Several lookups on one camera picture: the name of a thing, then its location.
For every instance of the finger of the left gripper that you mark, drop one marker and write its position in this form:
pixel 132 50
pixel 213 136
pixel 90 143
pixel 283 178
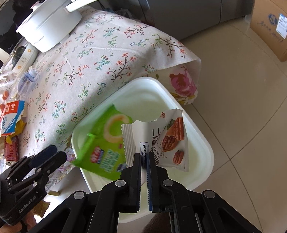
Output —
pixel 26 164
pixel 47 166

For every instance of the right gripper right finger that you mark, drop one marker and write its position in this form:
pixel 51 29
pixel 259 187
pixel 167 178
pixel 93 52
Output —
pixel 168 196

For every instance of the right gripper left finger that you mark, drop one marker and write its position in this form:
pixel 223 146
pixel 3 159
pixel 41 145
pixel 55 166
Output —
pixel 120 196

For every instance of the red drink can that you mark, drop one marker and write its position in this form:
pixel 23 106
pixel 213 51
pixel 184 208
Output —
pixel 11 152

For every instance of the yellow snack wrapper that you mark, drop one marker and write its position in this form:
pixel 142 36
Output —
pixel 20 125

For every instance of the green snack bag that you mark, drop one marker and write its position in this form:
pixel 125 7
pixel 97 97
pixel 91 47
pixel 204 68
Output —
pixel 103 150

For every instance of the milk carton red blue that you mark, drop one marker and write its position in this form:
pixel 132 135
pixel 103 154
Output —
pixel 11 115

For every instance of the white pecan snack bag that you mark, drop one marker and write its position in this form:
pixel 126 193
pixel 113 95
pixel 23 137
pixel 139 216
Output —
pixel 165 137

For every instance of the clear plastic bottle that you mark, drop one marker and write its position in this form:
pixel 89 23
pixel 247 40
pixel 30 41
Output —
pixel 26 81

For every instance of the person right hand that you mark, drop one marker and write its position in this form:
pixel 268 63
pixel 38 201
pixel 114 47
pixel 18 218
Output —
pixel 30 222

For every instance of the small orange tomato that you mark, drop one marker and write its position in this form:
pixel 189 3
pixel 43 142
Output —
pixel 2 107
pixel 5 95

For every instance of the white flower-print bowl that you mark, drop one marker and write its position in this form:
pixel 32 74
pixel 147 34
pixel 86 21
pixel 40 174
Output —
pixel 26 60

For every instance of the dark green pumpkin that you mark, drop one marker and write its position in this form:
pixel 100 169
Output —
pixel 17 55

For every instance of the floral tablecloth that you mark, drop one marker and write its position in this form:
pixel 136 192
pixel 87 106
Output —
pixel 104 52

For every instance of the white electric cooking pot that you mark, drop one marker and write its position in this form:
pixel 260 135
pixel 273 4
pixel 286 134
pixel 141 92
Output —
pixel 50 22

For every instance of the black microwave oven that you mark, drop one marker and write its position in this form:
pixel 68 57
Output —
pixel 12 15

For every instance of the grey refrigerator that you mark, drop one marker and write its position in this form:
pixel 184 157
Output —
pixel 182 18

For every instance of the lower cardboard box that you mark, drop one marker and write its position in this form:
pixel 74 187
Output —
pixel 269 22

